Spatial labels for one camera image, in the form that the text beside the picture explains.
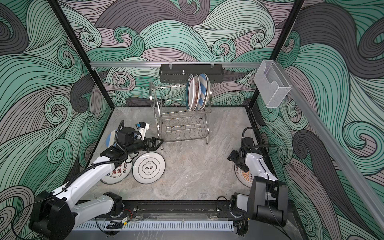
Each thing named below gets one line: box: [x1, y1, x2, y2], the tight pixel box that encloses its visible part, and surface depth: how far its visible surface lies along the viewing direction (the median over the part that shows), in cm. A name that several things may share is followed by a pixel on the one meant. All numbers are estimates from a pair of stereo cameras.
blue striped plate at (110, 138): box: [106, 129, 116, 148], surface depth 103 cm
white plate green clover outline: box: [132, 151, 166, 185], surface depth 88 cm
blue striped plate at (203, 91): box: [197, 73, 208, 111], surface depth 75 cm
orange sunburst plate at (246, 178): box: [234, 163, 255, 189], surface depth 85 cm
